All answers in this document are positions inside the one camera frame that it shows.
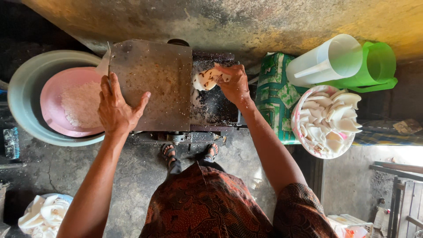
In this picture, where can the large grey-green basin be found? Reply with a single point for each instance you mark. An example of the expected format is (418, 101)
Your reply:
(26, 99)

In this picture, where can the heap of grated coconut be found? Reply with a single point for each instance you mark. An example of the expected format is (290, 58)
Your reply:
(82, 105)

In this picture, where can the green patterned cloth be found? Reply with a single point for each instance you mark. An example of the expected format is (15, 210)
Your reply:
(274, 99)

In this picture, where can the blue yellow plaid cloth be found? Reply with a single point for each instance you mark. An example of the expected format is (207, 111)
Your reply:
(383, 137)

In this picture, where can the metal coconut grating machine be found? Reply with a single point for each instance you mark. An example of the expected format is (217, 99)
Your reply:
(158, 86)

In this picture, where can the pink and white bowl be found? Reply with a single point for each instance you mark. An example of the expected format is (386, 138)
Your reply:
(295, 119)

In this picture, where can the white plastic crate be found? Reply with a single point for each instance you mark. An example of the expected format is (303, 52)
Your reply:
(350, 224)

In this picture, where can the pink plastic basin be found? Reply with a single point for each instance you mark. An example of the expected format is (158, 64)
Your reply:
(53, 99)

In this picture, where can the person's right hand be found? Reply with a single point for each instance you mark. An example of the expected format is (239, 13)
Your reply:
(236, 84)

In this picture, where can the blue scrubbing brush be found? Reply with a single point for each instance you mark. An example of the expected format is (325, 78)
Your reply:
(11, 142)

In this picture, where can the brown cardboard scrap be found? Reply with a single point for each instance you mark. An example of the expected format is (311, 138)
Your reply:
(408, 126)

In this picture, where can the person's left hand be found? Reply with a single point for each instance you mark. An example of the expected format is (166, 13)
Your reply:
(114, 110)

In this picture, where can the brown batik garment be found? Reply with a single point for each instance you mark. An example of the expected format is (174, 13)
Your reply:
(214, 208)

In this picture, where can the white coconut flesh piece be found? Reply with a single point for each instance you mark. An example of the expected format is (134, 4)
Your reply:
(205, 81)

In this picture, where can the black sandal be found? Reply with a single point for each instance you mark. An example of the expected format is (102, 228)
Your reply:
(168, 152)
(212, 151)

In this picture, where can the translucent white plastic pitcher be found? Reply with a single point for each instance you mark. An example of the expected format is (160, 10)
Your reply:
(324, 62)

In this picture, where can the person's right fingers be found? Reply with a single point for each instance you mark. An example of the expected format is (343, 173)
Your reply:
(222, 78)

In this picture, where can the green plastic pitcher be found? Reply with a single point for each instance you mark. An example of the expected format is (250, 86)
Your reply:
(380, 66)

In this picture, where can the light blue bowl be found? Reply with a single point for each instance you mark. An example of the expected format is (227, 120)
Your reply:
(67, 197)

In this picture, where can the wooden rack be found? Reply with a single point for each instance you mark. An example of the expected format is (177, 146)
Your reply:
(405, 198)

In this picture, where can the pile of coconut pieces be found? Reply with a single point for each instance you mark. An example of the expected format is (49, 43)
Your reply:
(43, 216)
(328, 119)

